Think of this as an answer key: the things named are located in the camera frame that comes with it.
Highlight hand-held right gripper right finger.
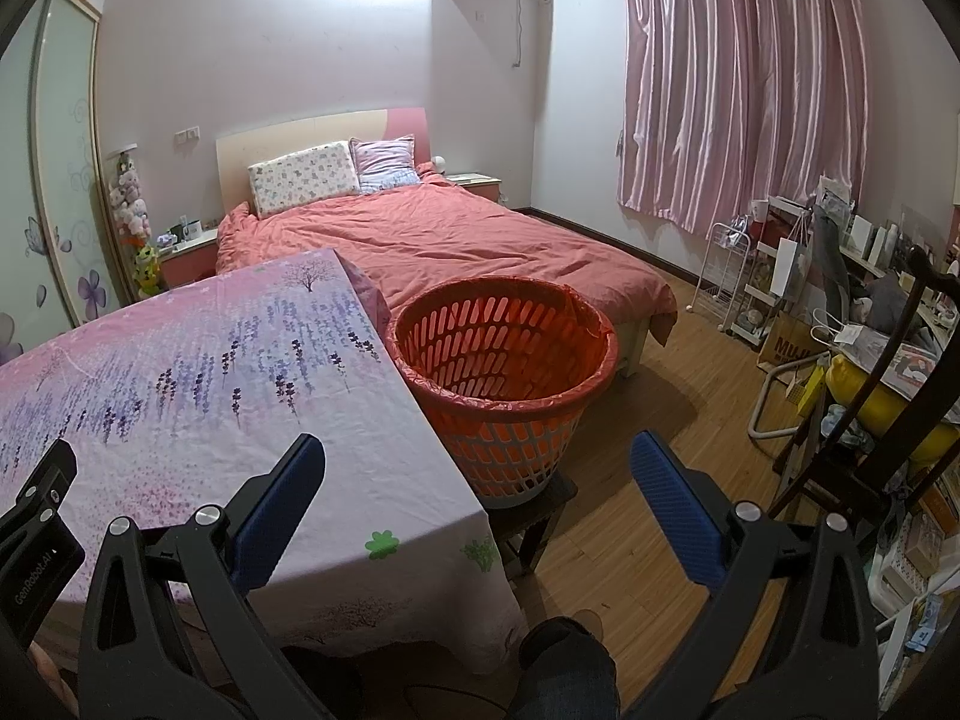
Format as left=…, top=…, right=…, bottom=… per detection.
left=630, top=431, right=880, bottom=720

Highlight dark wooden chair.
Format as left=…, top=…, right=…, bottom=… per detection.
left=772, top=244, right=960, bottom=526

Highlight flower print wardrobe door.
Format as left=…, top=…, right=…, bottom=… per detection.
left=0, top=0, right=113, bottom=361

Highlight brown paper bag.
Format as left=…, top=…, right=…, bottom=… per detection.
left=756, top=309, right=826, bottom=376

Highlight pink curtain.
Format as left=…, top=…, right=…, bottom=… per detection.
left=616, top=0, right=875, bottom=241

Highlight white trolley cart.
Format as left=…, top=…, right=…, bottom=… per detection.
left=727, top=195, right=815, bottom=350

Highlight white paper bag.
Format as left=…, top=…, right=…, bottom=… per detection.
left=769, top=236, right=807, bottom=297

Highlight person's leg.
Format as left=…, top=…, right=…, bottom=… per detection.
left=510, top=617, right=620, bottom=720

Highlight pile of boxes and papers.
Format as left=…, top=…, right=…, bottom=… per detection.
left=870, top=457, right=960, bottom=683

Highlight dark wooden stool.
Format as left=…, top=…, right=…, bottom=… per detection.
left=491, top=476, right=578, bottom=578

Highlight yellow green plush toy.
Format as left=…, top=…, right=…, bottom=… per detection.
left=133, top=244, right=162, bottom=293

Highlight red duvet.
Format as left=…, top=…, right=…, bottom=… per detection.
left=216, top=181, right=678, bottom=350

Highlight pink white nightstand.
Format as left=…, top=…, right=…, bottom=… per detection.
left=154, top=229, right=220, bottom=290
left=446, top=172, right=502, bottom=203

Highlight hanging plush toys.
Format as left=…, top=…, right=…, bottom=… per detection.
left=109, top=154, right=151, bottom=245

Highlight red white magazine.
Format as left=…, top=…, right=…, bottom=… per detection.
left=885, top=341, right=950, bottom=395

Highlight orange plastic laundry basket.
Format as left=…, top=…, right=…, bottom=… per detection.
left=394, top=277, right=620, bottom=509

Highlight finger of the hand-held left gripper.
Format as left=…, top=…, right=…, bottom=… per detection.
left=0, top=439, right=78, bottom=541

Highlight white metal tube frame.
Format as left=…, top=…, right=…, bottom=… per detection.
left=748, top=360, right=822, bottom=440

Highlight white wire rack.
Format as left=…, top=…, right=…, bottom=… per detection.
left=690, top=221, right=751, bottom=335

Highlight yellow bag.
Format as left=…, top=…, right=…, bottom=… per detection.
left=825, top=356, right=960, bottom=466

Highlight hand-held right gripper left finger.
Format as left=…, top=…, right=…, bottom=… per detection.
left=79, top=433, right=327, bottom=720

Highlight beige pink bed headboard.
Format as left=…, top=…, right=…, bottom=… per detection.
left=216, top=109, right=430, bottom=215

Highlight grey cloth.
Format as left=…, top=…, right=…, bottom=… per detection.
left=862, top=274, right=912, bottom=335

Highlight pink striped pillow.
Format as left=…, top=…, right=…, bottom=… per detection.
left=349, top=135, right=421, bottom=192

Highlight white floral pillow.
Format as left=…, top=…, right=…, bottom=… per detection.
left=247, top=141, right=361, bottom=217

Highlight pink floral tablecloth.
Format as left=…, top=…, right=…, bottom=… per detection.
left=0, top=249, right=526, bottom=680

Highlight grey chair back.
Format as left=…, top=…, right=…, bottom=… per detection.
left=810, top=206, right=856, bottom=331

